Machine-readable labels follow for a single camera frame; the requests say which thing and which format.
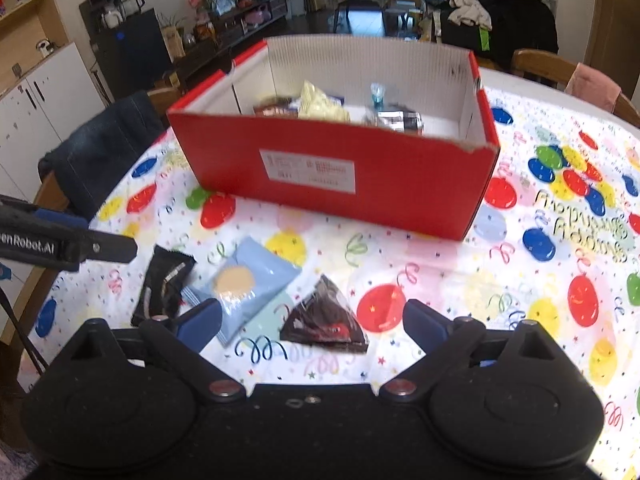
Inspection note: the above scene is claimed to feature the dark low media console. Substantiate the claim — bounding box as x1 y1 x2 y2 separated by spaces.
172 0 291 86

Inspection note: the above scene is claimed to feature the red cardboard box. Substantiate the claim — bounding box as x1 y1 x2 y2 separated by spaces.
166 34 502 242

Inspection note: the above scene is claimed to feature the light blue cookie packet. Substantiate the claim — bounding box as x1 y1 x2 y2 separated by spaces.
182 236 303 347

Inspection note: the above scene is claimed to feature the pink towel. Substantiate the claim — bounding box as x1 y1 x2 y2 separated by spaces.
565 62 623 113

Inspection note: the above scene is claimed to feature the pile of black clothing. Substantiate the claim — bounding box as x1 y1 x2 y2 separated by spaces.
440 0 558 68

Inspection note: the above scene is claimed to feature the dark triangular snack packet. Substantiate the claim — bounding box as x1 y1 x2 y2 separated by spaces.
279 274 370 355

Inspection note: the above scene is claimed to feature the silver foil snack packet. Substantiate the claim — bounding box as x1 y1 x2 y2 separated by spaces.
365 105 425 136

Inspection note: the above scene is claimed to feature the brown snack packet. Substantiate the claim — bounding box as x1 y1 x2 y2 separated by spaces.
252 96 301 118

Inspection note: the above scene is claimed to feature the black appliance cabinet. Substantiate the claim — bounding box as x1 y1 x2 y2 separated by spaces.
79 0 173 101

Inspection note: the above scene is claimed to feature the black cable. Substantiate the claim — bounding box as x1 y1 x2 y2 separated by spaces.
0 287 48 376

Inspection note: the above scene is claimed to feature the wooden chair with towel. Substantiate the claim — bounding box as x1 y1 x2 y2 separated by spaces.
510 49 640 128

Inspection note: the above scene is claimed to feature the white cabinet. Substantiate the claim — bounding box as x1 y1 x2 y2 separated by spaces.
0 42 106 201

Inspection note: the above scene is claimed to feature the dark denim jacket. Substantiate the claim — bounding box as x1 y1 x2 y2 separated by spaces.
39 91 168 221

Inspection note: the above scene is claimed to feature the wooden open shelf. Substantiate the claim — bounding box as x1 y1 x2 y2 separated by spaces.
0 0 71 93

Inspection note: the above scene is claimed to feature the black snack packet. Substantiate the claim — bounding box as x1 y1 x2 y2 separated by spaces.
130 245 197 327

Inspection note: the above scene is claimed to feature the pale yellow snack packet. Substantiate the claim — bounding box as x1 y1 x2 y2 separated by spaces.
298 81 351 122

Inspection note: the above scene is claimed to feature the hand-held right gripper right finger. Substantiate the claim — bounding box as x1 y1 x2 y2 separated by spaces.
379 299 576 403

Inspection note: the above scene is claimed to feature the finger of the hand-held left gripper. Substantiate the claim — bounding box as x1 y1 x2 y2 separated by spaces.
30 208 91 231
80 232 138 264

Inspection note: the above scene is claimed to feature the white garment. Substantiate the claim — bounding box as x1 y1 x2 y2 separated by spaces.
447 0 493 31

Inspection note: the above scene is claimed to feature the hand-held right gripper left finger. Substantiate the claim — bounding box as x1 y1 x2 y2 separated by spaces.
52 299 247 403

